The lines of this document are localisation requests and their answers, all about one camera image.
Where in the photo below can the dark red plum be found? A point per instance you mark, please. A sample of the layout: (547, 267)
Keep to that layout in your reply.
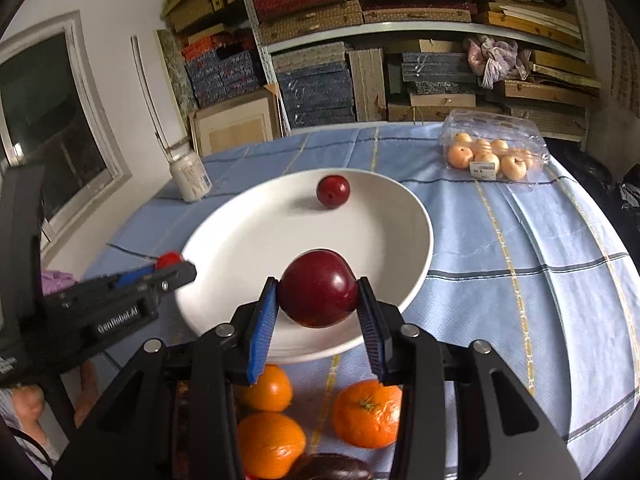
(317, 290)

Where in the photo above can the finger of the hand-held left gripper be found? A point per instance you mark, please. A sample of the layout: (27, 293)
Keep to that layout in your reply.
(172, 275)
(134, 276)

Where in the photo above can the clear plastic clamshell box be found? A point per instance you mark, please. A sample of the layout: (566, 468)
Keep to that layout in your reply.
(480, 122)

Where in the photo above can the small bright red plum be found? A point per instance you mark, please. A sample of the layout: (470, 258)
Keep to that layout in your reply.
(167, 258)

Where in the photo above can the marble patterned board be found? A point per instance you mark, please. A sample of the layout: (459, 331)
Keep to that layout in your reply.
(175, 70)

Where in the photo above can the pink plastic bag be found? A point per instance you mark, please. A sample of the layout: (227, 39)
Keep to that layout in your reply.
(495, 55)

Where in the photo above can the light wooden framed panel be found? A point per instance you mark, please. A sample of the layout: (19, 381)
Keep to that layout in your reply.
(235, 127)

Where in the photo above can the purple cloth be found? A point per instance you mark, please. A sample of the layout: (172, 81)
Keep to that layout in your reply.
(55, 282)

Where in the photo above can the person's left hand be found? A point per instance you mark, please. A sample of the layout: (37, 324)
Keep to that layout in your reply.
(27, 402)

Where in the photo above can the white can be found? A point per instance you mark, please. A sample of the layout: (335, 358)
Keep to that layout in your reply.
(190, 175)

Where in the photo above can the pack of yellow apples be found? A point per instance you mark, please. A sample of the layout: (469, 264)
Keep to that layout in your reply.
(512, 166)

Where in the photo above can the person's left forearm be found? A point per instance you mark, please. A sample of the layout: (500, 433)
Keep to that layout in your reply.
(12, 455)

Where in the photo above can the dark purple plum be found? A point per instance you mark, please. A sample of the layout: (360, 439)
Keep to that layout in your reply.
(330, 467)

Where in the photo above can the white framed window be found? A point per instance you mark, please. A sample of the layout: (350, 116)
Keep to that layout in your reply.
(50, 125)

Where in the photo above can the white plate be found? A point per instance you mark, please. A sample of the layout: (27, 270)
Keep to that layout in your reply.
(240, 240)

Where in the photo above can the white stick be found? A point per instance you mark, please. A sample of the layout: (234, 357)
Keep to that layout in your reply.
(150, 95)

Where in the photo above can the orange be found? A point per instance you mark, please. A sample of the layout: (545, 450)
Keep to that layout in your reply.
(367, 412)
(270, 445)
(270, 390)

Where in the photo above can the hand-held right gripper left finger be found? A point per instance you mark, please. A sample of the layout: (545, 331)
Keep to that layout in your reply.
(262, 332)

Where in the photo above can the blue checked tablecloth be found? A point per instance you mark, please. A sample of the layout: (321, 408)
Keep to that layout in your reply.
(500, 285)

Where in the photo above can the black bag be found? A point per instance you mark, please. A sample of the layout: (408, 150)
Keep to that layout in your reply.
(590, 170)

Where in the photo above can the white metal shelf rack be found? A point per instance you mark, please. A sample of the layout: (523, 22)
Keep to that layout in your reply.
(400, 32)

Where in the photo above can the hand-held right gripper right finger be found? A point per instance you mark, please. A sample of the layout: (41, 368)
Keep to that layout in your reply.
(372, 332)

